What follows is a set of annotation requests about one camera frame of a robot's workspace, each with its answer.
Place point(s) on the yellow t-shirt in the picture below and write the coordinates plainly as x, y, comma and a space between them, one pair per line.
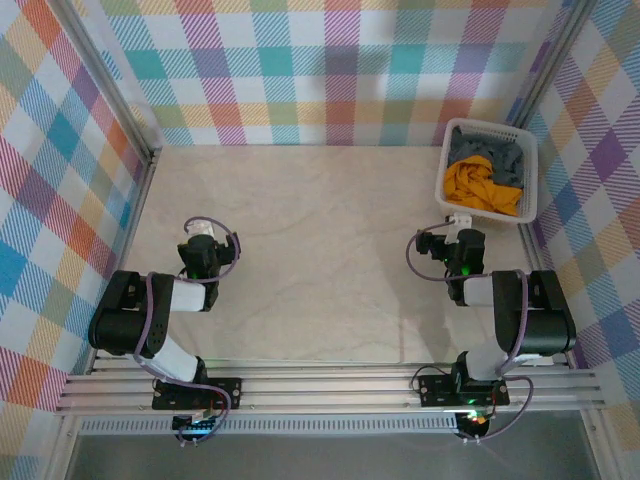
475, 186

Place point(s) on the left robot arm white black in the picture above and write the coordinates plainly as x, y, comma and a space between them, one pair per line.
120, 325

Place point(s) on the grey t-shirt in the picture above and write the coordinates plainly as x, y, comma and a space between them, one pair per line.
502, 156

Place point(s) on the white plastic lattice basket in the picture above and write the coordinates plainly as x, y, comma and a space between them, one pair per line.
531, 150

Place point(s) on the controller circuit board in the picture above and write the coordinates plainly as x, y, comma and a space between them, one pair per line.
475, 422
197, 425

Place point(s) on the aluminium base rail beam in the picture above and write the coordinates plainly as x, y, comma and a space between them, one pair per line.
325, 390

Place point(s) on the aluminium frame post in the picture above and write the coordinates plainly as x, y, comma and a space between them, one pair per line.
552, 60
103, 65

